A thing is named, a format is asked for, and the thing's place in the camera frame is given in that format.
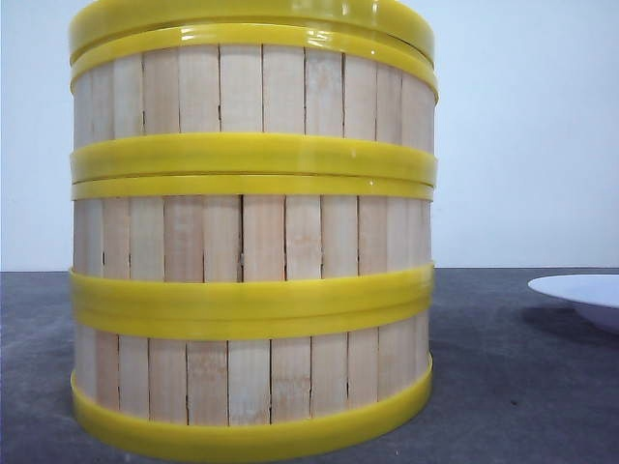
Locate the woven bamboo steamer lid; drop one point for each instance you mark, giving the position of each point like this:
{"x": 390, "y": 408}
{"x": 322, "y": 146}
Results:
{"x": 105, "y": 20}

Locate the front bamboo steamer basket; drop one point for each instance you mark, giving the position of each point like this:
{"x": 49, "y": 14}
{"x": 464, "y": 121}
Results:
{"x": 260, "y": 400}

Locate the white plate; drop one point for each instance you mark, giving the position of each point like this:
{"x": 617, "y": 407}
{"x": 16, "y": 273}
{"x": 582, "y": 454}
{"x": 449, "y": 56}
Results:
{"x": 594, "y": 297}

